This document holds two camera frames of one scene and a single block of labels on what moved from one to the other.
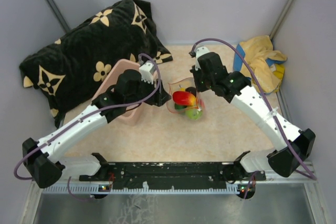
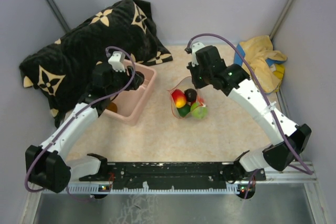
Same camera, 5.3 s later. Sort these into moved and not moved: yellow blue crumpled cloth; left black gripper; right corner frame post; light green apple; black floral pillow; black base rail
Moved: left black gripper; light green apple
Not moved: right corner frame post; black floral pillow; black base rail; yellow blue crumpled cloth
